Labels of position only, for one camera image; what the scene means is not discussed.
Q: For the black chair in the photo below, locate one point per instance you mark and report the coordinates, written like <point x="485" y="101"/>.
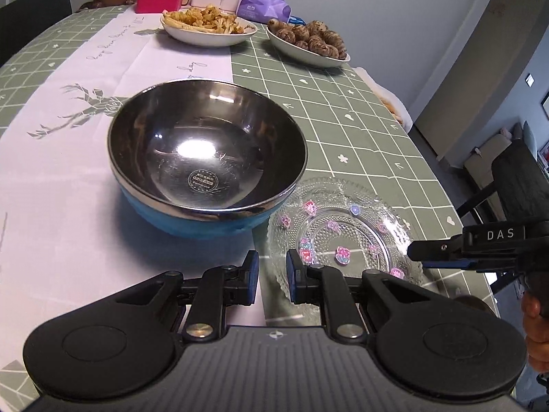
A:
<point x="519" y="180"/>
<point x="38" y="4"/>

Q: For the steel bowl with blue outside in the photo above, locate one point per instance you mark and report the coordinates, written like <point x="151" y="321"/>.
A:
<point x="206" y="146"/>

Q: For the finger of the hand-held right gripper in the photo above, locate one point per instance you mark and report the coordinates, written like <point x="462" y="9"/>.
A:
<point x="437" y="249"/>

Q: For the pile of taro roots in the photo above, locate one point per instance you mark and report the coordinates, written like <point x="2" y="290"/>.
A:
<point x="317" y="38"/>

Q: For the clear glass plate with flowers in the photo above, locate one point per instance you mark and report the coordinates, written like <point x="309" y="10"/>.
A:
<point x="343" y="227"/>

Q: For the white plate of fried food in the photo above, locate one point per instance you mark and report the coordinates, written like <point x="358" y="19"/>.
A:
<point x="201" y="40"/>

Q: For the green checked tablecloth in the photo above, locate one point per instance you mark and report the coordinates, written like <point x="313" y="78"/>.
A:
<point x="343" y="107"/>

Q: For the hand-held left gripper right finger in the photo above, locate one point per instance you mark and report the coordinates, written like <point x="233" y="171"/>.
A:
<point x="294" y="275"/>

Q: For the blue packet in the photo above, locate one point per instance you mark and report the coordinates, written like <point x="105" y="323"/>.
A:
<point x="297" y="20"/>

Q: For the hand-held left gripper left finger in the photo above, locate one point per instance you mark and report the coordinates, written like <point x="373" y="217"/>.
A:
<point x="253" y="274"/>

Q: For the white plate of taro roots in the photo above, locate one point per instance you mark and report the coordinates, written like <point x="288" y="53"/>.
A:
<point x="296" y="54"/>

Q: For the white cloth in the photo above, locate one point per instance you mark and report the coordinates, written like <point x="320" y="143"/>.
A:
<point x="392" y="101"/>

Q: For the purple tissue pack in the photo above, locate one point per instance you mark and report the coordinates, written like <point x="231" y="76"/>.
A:
<point x="261" y="5"/>

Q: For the person's right hand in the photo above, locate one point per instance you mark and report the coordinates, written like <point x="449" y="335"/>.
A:
<point x="538" y="347"/>

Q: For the pile of fried food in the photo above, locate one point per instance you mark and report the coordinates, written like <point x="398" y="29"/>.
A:
<point x="206" y="19"/>

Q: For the beige sofa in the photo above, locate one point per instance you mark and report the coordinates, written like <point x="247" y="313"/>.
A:
<point x="489" y="156"/>

